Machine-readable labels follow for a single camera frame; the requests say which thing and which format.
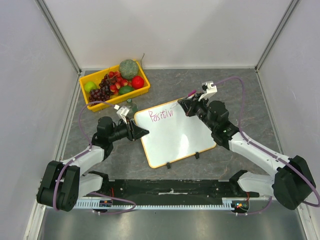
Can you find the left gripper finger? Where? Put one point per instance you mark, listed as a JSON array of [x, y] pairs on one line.
[[139, 130], [139, 134]]

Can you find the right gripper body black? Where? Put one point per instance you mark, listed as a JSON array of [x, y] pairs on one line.
[[189, 106]]

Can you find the light blue cable duct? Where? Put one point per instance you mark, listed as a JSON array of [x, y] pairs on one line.
[[96, 203]]

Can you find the white whiteboard orange frame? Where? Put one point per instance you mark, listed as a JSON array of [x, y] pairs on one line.
[[172, 135]]

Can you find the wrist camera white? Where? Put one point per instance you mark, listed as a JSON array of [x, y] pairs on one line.
[[209, 89], [122, 112]]

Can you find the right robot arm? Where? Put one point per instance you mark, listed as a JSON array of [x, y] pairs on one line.
[[287, 179]]

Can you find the green mango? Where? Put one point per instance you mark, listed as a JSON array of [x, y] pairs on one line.
[[125, 90]]

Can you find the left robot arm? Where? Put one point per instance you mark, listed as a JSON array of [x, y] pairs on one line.
[[65, 181]]

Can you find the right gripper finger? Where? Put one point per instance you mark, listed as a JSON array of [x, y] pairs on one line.
[[187, 107], [187, 100]]

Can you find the purple grape bunch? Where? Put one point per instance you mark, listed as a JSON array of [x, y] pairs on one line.
[[102, 93]]

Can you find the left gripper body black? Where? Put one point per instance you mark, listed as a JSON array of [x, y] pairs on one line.
[[130, 127]]

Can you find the yellow plastic bin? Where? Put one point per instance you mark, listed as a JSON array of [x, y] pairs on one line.
[[115, 99]]

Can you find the pink marker cap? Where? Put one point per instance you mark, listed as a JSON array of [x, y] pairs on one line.
[[191, 93]]

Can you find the green apple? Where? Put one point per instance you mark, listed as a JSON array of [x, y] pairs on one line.
[[89, 86]]

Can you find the green melon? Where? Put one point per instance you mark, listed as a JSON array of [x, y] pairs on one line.
[[128, 69]]

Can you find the red apple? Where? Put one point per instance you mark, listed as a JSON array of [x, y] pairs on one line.
[[137, 82]]

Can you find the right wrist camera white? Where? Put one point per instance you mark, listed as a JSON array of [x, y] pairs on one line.
[[209, 89]]

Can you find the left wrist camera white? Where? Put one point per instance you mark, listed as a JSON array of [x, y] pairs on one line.
[[122, 112]]

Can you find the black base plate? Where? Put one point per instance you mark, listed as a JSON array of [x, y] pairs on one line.
[[171, 192]]

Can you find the small glass bottle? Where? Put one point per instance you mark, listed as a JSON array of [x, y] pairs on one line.
[[132, 106]]

